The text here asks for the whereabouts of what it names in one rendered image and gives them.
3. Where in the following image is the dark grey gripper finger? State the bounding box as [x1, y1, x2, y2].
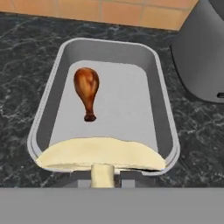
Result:
[114, 170, 160, 188]

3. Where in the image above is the cream white mushroom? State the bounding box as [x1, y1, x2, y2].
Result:
[35, 136, 166, 188]

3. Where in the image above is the grey rectangular tupperware container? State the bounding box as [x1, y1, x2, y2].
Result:
[26, 37, 181, 178]

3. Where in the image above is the brown chicken drumstick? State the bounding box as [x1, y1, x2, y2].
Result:
[73, 66, 101, 123]

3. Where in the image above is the grey countertop appliance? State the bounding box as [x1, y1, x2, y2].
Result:
[170, 0, 224, 103]

